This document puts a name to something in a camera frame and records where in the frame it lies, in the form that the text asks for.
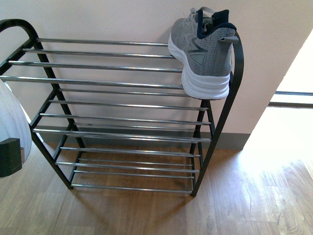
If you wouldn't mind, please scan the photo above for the grey sneaker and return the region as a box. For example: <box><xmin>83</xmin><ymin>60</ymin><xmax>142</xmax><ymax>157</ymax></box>
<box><xmin>168</xmin><ymin>7</ymin><xmax>239</xmax><ymax>100</ymax></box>
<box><xmin>0</xmin><ymin>81</ymin><xmax>32</xmax><ymax>163</ymax></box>

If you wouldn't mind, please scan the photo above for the black metal shoe rack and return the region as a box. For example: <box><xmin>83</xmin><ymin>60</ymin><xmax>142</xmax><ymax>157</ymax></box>
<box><xmin>0</xmin><ymin>19</ymin><xmax>244</xmax><ymax>195</ymax></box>

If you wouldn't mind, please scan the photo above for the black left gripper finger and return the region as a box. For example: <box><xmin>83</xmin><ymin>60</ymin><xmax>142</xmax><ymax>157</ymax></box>
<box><xmin>0</xmin><ymin>138</ymin><xmax>22</xmax><ymax>177</ymax></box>

